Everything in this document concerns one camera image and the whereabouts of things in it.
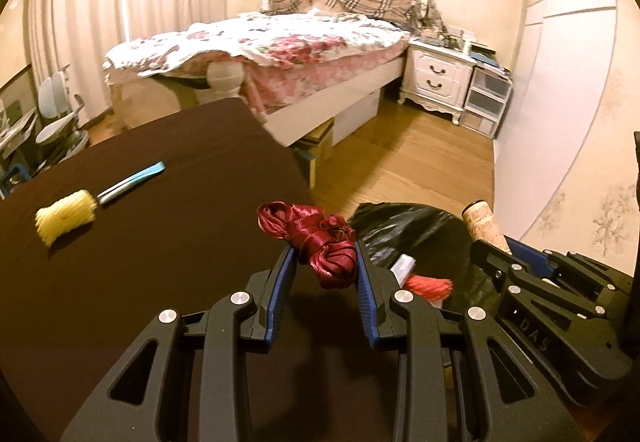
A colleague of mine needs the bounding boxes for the clear plastic drawer unit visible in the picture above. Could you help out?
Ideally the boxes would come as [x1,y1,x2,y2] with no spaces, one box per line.
[460,66,513,139]

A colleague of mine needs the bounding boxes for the blue stool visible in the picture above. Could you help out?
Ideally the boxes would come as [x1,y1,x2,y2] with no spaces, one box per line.
[0,164,32,200]

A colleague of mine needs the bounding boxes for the cardboard box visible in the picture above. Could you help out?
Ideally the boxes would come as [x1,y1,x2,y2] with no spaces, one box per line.
[292,119,335,190]

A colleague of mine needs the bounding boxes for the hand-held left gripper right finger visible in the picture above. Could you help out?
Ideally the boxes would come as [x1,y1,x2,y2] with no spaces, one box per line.
[354,239,583,442]

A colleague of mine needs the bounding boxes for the blue handled tool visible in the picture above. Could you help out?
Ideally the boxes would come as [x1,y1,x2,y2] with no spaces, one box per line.
[96,162,166,205]

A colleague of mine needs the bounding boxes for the grey desk chair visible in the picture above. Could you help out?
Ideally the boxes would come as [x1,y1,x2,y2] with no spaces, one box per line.
[35,63,90,167]

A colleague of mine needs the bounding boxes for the black trash bag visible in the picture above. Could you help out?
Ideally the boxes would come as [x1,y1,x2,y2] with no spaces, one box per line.
[347,203,506,317]

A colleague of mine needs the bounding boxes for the white desk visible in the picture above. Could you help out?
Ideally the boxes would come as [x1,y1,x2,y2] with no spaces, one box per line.
[0,102,41,173]

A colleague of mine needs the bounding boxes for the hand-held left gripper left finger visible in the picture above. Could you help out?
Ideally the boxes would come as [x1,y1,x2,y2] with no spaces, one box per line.
[60,246,298,442]

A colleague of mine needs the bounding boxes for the white bed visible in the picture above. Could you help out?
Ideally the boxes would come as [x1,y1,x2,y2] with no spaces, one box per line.
[102,0,433,147]

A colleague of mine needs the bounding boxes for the floral quilt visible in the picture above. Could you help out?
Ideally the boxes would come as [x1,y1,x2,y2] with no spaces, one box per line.
[102,12,411,82]

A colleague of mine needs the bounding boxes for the white nightstand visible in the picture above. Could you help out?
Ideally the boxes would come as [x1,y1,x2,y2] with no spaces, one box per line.
[398,39,476,125]

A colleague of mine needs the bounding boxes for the white printed packet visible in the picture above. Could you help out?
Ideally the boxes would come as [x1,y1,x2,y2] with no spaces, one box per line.
[389,256,417,283]

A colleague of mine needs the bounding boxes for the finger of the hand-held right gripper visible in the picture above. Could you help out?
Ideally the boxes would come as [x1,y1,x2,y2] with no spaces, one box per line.
[471,240,602,316]
[504,235,629,313]

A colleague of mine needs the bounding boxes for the stack of books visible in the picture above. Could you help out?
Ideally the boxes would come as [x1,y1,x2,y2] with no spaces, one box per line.
[467,40,512,75]

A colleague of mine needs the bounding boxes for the red foam fruit net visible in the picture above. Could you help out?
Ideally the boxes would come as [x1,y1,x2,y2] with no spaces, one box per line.
[404,274,453,301]

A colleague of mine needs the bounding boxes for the yellow foam fruit net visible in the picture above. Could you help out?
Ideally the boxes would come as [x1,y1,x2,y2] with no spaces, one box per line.
[35,189,97,247]

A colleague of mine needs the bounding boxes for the white storage box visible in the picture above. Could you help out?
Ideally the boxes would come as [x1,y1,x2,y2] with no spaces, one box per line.
[332,89,386,145]

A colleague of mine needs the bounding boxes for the dark red satin ribbon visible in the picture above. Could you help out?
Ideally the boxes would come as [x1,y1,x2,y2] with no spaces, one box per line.
[256,202,358,290]

